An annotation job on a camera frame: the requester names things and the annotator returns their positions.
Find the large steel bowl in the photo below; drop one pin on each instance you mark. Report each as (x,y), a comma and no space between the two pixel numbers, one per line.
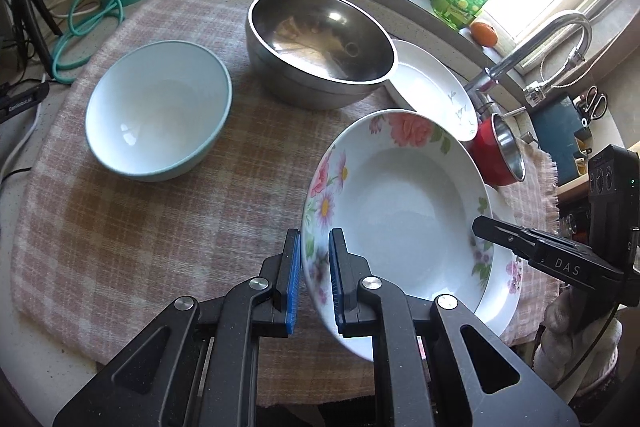
(320,32)

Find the flexible faucet spray head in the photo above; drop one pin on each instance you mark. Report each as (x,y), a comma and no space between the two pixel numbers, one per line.
(579,49)

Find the orange fruit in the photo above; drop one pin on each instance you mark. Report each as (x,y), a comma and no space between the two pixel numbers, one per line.
(484,33)

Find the black device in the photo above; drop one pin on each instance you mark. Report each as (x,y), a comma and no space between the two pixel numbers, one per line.
(20,99)

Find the pink plaid cloth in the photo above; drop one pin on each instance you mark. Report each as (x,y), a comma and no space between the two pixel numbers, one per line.
(150,232)

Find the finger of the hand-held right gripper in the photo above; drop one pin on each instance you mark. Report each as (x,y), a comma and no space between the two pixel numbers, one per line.
(505,237)

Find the scissors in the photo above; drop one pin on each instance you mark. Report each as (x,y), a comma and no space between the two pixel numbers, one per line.
(592,102)

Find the black tripod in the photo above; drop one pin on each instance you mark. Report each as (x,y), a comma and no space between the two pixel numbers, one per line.
(27,7)

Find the light blue bowl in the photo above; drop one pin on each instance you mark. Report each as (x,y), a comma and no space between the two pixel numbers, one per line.
(155,107)

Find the white plate purple flower print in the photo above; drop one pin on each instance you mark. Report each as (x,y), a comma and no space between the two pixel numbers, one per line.
(500,307)

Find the chrome faucet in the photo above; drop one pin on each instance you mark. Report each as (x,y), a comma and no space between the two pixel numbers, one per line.
(515,57)

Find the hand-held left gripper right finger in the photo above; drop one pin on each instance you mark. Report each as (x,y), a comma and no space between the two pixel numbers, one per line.
(337,282)

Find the small red steel-lined bowl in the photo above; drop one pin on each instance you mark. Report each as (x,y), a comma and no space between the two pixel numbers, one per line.
(487,152)

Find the person's right hand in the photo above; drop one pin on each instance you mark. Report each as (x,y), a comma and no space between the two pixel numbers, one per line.
(560,337)

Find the blue knife block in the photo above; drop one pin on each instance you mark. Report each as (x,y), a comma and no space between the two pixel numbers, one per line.
(555,127)

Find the white plate grey sprig print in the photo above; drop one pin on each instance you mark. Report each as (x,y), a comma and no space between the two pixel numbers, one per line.
(425,77)

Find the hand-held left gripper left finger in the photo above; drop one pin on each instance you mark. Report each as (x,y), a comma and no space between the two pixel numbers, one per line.
(292,282)

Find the floral deep plate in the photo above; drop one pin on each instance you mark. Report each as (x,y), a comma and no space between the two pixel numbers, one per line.
(410,207)

